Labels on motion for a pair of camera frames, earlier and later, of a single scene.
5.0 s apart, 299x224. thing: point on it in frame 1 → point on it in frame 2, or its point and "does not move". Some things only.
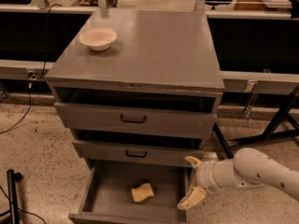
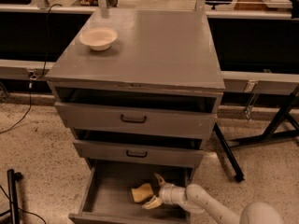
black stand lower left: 13,210 does not move
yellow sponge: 142,192 does not move
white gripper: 205,175 → 166,191
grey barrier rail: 18,69 does not move
